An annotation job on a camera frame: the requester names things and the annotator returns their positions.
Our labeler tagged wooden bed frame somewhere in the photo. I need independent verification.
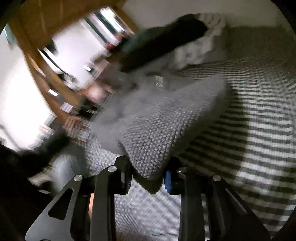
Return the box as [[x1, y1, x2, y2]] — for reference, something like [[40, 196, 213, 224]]
[[1, 1, 138, 124]]

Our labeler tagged pink white plush toy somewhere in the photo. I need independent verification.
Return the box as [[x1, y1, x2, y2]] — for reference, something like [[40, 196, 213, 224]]
[[82, 76, 121, 103]]

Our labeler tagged white striped cloth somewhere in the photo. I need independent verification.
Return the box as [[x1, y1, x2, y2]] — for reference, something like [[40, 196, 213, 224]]
[[172, 13, 227, 70]]

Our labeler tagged black white checkered bedsheet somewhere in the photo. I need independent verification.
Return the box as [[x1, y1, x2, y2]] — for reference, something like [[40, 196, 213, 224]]
[[62, 25, 296, 241]]

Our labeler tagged black garment on bed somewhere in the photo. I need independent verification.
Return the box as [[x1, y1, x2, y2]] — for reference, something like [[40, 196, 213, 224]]
[[119, 14, 208, 72]]

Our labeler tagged grey knitted sweater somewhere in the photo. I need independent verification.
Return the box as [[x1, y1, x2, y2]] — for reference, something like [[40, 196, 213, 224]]
[[92, 75, 231, 194]]

